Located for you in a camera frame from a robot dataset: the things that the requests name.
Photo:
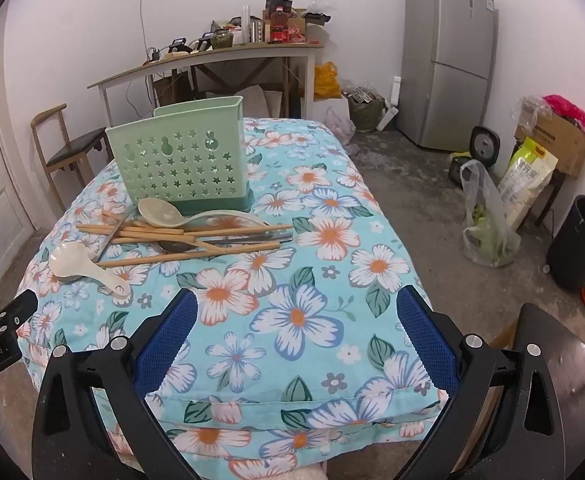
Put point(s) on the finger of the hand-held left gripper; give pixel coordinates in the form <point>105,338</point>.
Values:
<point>15,312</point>

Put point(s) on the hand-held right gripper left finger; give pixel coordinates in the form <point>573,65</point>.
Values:
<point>170,340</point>

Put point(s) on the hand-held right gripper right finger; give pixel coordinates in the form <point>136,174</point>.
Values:
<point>425,340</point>

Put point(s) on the cream plastic spoon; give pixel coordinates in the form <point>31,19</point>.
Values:
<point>72,262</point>
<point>160,210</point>

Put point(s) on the metal spoon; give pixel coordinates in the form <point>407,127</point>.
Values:
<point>177,246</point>
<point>115,235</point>

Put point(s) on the pile of bamboo chopsticks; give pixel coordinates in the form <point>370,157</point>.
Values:
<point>222,250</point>

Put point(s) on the green perforated utensil holder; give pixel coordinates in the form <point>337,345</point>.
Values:
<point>182,160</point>

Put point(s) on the clear bag of vegetables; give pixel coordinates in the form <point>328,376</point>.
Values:
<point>489,240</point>

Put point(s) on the floral blue blanket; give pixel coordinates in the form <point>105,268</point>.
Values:
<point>297,310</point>

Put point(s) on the wooden chair black seat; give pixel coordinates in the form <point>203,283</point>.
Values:
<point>75,147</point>

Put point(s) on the black trash bin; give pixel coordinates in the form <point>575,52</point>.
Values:
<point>579,245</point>

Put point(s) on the yellow white rice bag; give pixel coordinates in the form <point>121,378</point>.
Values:
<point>527,185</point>

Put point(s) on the black rice cooker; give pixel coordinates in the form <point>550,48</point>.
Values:
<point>484,145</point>

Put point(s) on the white leaning carton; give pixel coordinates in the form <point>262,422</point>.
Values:
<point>388,117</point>

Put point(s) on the pink plastic bag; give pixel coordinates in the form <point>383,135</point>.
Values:
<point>341,127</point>

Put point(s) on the green bag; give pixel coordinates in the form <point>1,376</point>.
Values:
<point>367,112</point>

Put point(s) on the brown cardboard box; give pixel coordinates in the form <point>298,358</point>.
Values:
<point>567,147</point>

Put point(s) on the beige sack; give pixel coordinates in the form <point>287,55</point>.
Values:
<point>252,100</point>

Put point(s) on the white box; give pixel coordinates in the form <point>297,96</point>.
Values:
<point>325,105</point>

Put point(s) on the yellow plastic bag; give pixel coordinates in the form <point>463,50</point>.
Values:
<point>326,80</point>

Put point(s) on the silver refrigerator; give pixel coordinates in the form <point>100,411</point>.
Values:
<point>445,60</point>

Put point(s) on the long wooden desk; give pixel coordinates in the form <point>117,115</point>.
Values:
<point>207,55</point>

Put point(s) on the green glass jar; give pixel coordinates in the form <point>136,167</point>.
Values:
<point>222,40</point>

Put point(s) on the red bottle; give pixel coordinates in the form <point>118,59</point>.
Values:
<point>278,27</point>

